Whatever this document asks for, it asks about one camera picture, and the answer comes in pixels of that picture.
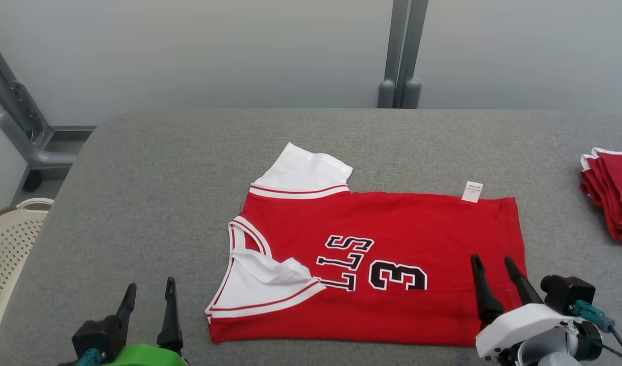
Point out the grey partition post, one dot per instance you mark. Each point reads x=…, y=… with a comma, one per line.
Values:
x=395, y=51
x=415, y=51

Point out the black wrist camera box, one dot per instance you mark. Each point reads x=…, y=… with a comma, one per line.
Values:
x=567, y=292
x=95, y=335

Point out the red white basketball jersey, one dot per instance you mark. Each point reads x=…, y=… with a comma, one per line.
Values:
x=417, y=229

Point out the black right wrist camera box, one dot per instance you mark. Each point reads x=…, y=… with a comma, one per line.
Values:
x=567, y=292

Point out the beige perforated laundry basket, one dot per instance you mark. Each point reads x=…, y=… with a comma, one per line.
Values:
x=11, y=254

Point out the teal camera connector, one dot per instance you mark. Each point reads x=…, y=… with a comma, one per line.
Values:
x=90, y=358
x=593, y=315

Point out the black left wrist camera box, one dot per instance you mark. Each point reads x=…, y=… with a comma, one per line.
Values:
x=95, y=335

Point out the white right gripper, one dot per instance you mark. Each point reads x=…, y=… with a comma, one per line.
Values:
x=524, y=325

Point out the teal left camera connector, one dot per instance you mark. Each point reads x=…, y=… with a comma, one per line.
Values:
x=90, y=358

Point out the red shorts with white stripe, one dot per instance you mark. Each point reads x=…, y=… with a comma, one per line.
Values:
x=616, y=193

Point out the black caster wheel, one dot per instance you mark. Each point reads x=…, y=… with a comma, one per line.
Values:
x=32, y=181

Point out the grey metal partition base frame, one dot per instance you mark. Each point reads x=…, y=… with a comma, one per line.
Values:
x=21, y=132

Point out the teal right camera connector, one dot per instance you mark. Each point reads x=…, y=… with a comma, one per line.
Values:
x=593, y=315

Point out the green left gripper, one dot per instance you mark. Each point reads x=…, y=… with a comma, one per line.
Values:
x=143, y=356

